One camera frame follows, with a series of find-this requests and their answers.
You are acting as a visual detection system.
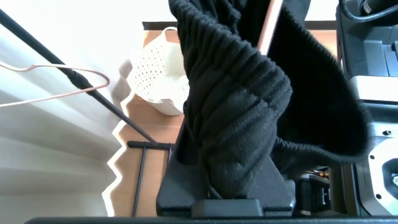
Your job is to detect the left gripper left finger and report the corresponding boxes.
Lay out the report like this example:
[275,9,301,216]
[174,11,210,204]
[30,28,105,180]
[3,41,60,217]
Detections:
[156,124,206,216]

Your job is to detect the pink clothes hanger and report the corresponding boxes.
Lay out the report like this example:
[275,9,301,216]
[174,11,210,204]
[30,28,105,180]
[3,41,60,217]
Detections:
[256,0,284,56]
[0,60,111,108]

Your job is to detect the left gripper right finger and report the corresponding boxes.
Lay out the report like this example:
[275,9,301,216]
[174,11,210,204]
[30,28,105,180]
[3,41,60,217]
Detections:
[245,155,296,215]

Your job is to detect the black clothes rack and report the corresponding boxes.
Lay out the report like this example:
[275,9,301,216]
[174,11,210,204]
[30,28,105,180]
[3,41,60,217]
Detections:
[0,8,175,218]

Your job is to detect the white laundry basket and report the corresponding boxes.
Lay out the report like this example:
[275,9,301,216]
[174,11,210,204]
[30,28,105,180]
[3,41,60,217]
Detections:
[126,26,190,116]

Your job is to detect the black shorts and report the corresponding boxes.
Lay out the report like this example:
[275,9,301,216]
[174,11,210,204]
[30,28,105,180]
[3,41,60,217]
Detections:
[167,0,374,200]

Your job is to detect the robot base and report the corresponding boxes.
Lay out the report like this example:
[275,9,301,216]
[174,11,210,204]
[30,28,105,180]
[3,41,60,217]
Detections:
[294,0,398,218]

